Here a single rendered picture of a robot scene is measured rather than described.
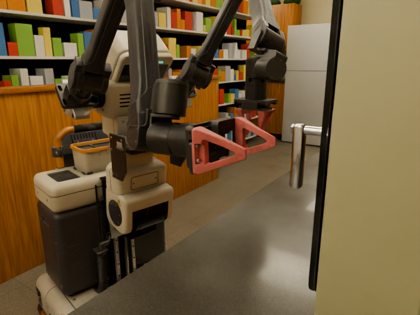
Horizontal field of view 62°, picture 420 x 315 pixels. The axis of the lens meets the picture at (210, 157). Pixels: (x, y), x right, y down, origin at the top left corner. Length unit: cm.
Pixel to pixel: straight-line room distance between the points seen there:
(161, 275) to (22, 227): 191
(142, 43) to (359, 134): 47
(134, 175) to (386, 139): 106
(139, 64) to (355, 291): 52
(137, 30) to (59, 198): 94
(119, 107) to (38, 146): 120
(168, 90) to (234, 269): 32
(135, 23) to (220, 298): 54
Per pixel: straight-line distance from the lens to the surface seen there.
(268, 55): 90
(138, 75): 70
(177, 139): 56
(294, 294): 59
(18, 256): 253
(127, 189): 134
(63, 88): 123
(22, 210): 243
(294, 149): 48
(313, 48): 557
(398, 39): 39
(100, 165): 161
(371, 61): 40
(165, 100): 59
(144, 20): 77
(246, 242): 71
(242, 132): 58
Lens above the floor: 129
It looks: 15 degrees down
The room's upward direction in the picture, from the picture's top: straight up
